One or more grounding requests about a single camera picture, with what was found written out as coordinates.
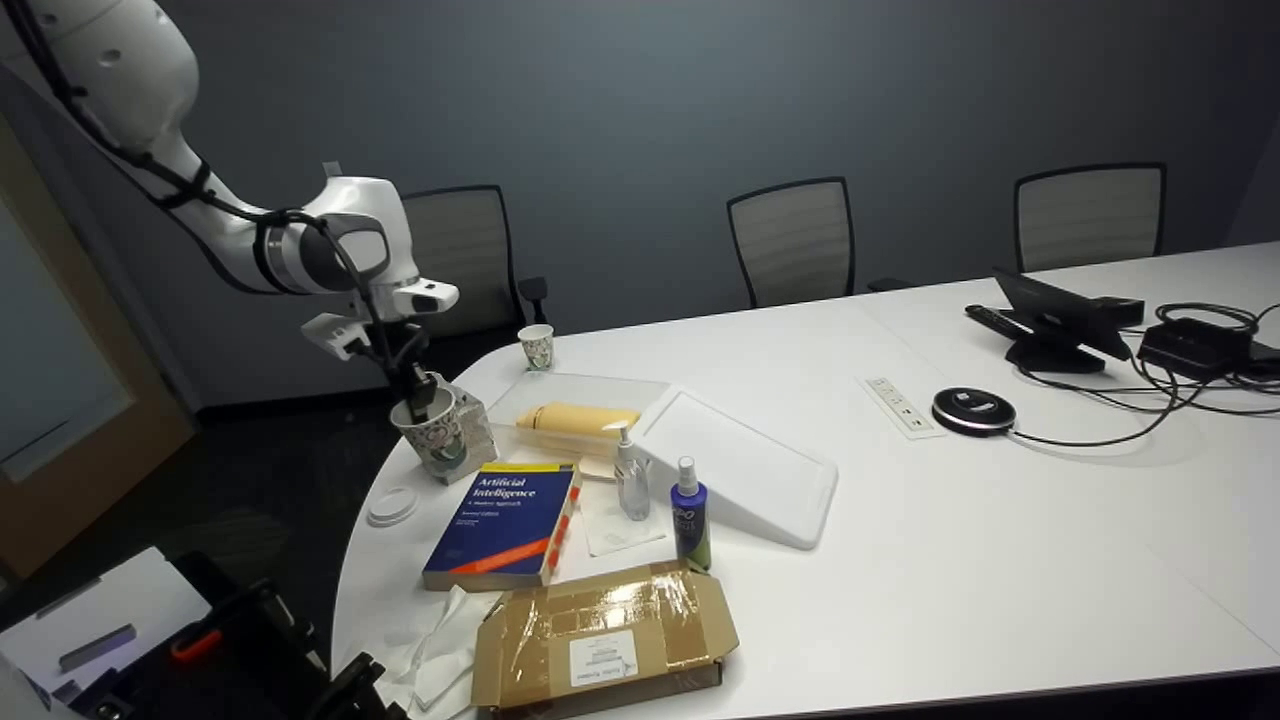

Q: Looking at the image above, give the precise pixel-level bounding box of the clear plastic container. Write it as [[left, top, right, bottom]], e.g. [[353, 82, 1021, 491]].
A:
[[487, 374, 666, 464]]

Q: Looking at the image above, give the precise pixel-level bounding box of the white plastic cup lid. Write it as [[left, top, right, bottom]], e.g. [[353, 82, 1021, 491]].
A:
[[366, 488, 417, 527]]

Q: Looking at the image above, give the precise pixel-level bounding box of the far mesh office chair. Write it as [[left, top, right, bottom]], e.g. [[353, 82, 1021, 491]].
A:
[[1014, 165, 1168, 274]]

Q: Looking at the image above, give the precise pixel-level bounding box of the middle mesh office chair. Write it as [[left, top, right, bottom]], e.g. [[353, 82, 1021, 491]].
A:
[[727, 176, 855, 307]]

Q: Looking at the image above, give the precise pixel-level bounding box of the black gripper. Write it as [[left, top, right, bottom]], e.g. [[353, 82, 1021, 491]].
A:
[[299, 312, 450, 422]]

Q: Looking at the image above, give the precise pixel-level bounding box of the black orange clamp front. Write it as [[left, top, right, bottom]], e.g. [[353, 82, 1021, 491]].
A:
[[169, 626, 278, 670]]

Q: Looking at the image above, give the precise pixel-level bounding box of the patterned paper cup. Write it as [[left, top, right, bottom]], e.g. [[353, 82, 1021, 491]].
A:
[[387, 385, 497, 484]]

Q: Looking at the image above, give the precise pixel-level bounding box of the black device with cables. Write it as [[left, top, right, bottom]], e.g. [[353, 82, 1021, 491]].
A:
[[1141, 299, 1280, 382]]

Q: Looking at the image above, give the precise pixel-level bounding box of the blue hardcover book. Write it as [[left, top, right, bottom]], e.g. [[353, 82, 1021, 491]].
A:
[[423, 464, 579, 593]]

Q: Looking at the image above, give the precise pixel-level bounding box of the small clear bottle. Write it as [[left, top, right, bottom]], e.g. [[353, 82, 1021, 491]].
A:
[[618, 429, 654, 519]]

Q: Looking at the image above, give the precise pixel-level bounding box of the white container lid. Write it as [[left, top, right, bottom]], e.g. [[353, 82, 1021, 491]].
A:
[[632, 387, 839, 553]]

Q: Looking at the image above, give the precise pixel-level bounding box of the paper cup far left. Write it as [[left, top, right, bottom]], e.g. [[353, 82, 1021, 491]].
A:
[[516, 323, 557, 374]]

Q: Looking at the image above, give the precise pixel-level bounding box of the white power strip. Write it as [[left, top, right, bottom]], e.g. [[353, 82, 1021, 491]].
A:
[[868, 382, 935, 441]]

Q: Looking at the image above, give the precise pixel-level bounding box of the black conference phone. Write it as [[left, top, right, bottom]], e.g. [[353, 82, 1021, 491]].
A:
[[964, 274, 1146, 374]]

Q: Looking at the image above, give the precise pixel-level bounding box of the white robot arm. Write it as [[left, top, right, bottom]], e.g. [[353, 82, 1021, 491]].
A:
[[0, 0, 462, 422]]

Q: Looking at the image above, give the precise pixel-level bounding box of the blue spray bottle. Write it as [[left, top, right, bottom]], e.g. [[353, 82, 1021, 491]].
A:
[[672, 455, 714, 572]]

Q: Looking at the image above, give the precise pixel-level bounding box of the black round speaker puck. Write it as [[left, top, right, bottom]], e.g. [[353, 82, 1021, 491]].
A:
[[934, 387, 1017, 438]]

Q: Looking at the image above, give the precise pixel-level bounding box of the white plastic packaging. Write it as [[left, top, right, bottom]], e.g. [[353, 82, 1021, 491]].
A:
[[368, 589, 487, 720]]

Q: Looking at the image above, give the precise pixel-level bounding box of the brown cardboard package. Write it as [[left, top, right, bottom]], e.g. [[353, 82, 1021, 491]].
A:
[[472, 565, 742, 720]]

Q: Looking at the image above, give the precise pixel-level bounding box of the mesh office chair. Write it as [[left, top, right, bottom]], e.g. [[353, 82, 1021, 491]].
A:
[[405, 184, 549, 341], [1014, 165, 1168, 274], [727, 176, 855, 307]]

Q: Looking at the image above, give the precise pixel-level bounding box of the near mesh office chair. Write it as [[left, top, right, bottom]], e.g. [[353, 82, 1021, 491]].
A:
[[405, 184, 549, 341]]

